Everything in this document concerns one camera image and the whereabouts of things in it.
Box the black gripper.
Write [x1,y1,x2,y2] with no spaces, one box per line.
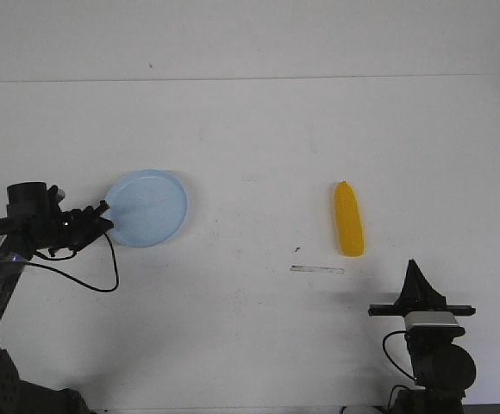
[368,259,475,316]
[28,200,114,258]

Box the light blue round plate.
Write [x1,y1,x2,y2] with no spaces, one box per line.
[104,169,188,248]

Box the yellow corn cob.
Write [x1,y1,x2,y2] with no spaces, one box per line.
[334,181,365,257]

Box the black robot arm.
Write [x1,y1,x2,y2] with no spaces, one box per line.
[368,259,477,413]
[0,182,114,413]

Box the clear tape strip horizontal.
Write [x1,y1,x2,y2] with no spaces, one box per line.
[290,265,345,275]

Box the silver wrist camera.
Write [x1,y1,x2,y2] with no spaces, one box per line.
[47,185,66,205]
[403,311,466,337]

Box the right black cable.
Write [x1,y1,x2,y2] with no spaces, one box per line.
[382,329,419,382]

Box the black cable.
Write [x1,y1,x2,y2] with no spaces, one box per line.
[382,329,419,382]
[22,232,120,293]

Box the left black cable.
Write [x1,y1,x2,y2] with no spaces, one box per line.
[22,232,120,293]

